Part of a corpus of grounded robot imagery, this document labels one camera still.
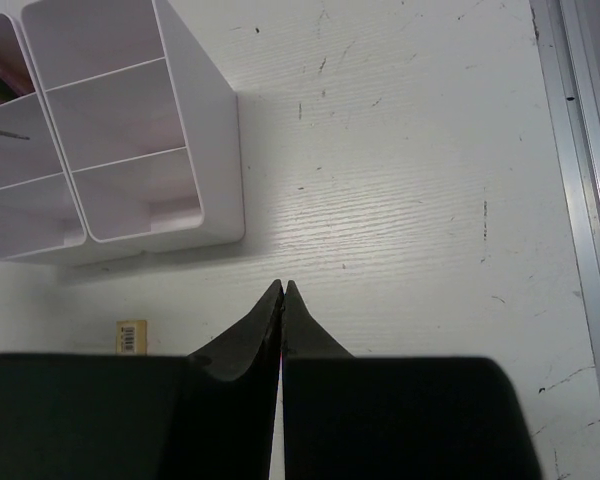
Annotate black handled scissors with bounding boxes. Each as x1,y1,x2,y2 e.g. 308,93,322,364
0,130,29,141

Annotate small wooden sharpener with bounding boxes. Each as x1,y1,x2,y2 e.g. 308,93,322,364
116,320,148,355

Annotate left white divided container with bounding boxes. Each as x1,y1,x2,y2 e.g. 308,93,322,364
0,13,87,265

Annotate white divided container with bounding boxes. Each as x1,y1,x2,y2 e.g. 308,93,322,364
20,1,245,253
0,13,87,265

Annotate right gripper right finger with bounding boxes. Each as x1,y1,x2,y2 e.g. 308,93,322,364
282,282,542,479

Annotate right white divided container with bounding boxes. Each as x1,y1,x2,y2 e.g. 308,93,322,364
20,1,245,253

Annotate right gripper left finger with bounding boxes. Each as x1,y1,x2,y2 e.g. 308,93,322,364
0,282,284,479

